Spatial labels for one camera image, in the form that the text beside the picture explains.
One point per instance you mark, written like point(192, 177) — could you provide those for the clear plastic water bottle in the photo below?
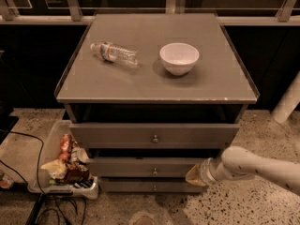
point(114, 53)

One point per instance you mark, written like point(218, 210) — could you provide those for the clear plastic storage bin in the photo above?
point(50, 152)

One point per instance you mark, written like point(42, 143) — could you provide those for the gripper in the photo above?
point(205, 171)

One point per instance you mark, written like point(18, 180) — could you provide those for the white ceramic bowl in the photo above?
point(179, 58)

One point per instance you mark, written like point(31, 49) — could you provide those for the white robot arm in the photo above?
point(280, 162)

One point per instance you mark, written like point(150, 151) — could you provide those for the brown snack bag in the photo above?
point(76, 173)

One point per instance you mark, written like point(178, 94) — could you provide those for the grey top drawer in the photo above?
point(153, 136)

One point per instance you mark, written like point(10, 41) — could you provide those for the yellow snack bag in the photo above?
point(57, 169)

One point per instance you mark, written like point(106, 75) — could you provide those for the red apple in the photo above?
point(64, 156)

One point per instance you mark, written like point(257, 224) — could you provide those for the grey wooden drawer cabinet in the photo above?
point(216, 91)

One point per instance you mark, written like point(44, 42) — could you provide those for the red snack can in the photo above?
point(66, 143)

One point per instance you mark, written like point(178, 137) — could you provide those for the metal window railing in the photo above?
point(228, 12)

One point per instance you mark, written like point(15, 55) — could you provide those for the grey bottom drawer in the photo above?
point(148, 185)

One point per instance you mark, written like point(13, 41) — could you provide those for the grey drawer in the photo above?
point(150, 167)
point(148, 185)
point(153, 136)

